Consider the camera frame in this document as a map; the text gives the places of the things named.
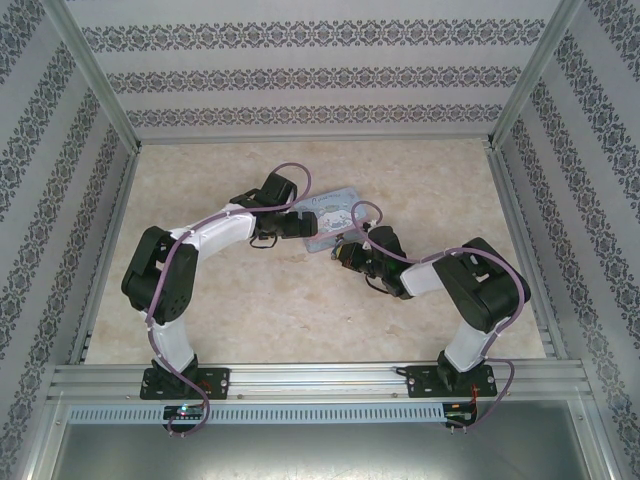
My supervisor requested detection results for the aluminium frame post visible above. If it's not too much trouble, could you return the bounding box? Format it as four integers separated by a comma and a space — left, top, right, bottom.
483, 0, 585, 150
42, 0, 145, 152

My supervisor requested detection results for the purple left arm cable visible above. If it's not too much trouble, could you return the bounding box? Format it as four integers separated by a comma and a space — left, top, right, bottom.
144, 162, 315, 439

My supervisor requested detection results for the aluminium side rail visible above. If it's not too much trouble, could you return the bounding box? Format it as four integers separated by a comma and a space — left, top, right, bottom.
67, 144, 144, 366
487, 147, 570, 361

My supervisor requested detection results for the left controller board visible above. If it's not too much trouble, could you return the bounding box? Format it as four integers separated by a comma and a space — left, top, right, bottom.
162, 404, 206, 420

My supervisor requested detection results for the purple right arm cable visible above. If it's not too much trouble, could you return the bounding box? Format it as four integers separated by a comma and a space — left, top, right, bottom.
351, 199, 531, 437

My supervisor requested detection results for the right controller board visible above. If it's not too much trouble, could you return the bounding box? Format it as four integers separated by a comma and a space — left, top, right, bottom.
444, 402, 479, 427

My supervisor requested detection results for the light blue pouch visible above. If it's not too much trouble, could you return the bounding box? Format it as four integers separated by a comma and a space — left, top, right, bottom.
292, 184, 374, 254

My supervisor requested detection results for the grey slotted cable duct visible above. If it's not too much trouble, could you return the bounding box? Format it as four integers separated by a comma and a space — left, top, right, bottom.
67, 402, 446, 424

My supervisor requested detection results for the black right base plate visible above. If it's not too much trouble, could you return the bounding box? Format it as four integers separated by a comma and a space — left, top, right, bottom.
405, 363, 497, 400

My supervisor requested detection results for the grey metal sheet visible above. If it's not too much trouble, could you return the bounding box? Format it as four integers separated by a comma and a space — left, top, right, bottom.
29, 399, 616, 480

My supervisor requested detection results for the controller board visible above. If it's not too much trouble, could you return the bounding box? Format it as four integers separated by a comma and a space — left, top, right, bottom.
162, 404, 206, 420
444, 402, 479, 427

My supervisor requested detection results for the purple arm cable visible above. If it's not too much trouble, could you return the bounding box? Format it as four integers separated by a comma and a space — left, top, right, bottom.
351, 199, 531, 437
144, 162, 315, 439

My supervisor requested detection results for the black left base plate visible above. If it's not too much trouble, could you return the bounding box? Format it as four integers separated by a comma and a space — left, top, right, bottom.
139, 367, 232, 401

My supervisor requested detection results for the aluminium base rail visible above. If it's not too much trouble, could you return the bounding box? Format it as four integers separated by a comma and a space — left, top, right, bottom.
48, 362, 594, 401

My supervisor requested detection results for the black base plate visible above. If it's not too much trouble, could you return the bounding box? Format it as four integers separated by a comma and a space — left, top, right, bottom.
405, 363, 497, 400
139, 367, 232, 401

